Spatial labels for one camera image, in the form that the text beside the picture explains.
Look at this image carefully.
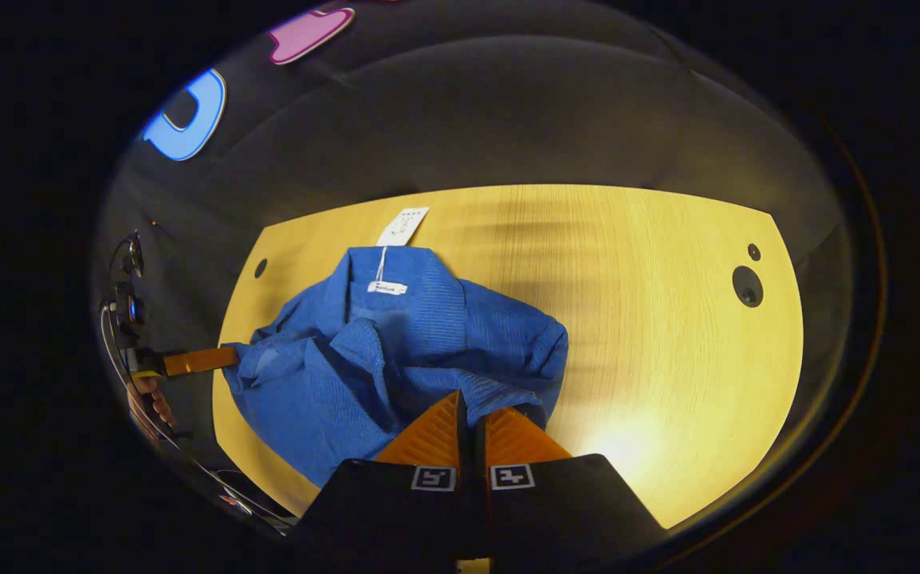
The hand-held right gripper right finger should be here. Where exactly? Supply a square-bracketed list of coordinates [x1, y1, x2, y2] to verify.
[474, 405, 669, 564]

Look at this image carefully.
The blue corduroy jacket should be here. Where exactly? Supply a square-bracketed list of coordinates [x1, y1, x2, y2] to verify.
[221, 207, 570, 489]

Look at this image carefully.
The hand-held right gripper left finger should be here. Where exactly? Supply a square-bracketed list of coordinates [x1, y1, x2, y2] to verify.
[289, 390, 470, 560]

